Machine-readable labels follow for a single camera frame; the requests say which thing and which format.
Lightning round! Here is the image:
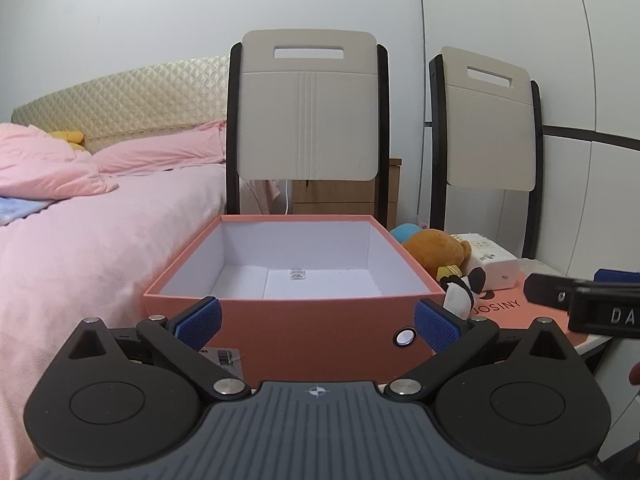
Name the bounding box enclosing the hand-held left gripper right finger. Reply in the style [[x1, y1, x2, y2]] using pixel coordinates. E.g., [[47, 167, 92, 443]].
[[385, 298, 569, 404]]

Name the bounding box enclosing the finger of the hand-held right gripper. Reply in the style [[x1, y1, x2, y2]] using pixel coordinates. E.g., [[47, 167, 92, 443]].
[[594, 269, 640, 285], [524, 273, 576, 311]]

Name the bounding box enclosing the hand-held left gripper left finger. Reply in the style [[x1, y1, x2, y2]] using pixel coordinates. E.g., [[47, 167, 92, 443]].
[[67, 297, 252, 404]]

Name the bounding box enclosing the black and white plush toy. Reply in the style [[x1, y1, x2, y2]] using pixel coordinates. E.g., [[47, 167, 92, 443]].
[[439, 266, 489, 320]]

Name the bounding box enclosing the orange printed box lid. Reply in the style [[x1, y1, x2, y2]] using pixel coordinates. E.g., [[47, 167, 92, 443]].
[[467, 270, 597, 349]]

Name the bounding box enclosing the white tissue pack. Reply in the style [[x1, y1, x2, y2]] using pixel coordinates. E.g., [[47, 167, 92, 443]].
[[450, 232, 521, 291]]

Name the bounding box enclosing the orange bear plush toy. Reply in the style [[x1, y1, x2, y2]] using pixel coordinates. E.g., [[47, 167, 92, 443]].
[[402, 229, 474, 281]]

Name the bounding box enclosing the blue plush toy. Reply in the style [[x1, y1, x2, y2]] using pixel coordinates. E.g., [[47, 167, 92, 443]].
[[390, 222, 431, 244]]

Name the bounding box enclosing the orange cardboard box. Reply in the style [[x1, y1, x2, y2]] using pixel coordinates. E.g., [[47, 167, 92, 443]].
[[143, 214, 447, 384]]

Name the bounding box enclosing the wooden nightstand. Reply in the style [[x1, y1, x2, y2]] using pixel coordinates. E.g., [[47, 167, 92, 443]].
[[292, 157, 403, 219]]

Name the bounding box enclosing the pink pillow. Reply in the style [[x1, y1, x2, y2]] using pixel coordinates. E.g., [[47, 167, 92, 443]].
[[92, 120, 227, 176]]

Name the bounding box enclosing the light blue cloth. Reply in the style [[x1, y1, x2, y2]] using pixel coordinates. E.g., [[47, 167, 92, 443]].
[[0, 195, 56, 226]]

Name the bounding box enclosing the pink duvet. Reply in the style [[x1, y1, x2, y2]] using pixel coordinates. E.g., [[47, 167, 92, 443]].
[[0, 122, 121, 199]]

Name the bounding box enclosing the yellow plush toy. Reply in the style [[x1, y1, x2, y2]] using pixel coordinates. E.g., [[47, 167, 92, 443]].
[[47, 130, 86, 152]]

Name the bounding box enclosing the beige quilted headboard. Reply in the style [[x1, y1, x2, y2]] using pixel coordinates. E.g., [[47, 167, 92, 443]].
[[11, 56, 232, 144]]

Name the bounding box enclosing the beige chair with black frame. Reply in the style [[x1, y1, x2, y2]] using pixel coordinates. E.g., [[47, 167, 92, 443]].
[[427, 46, 617, 376], [225, 30, 391, 233]]

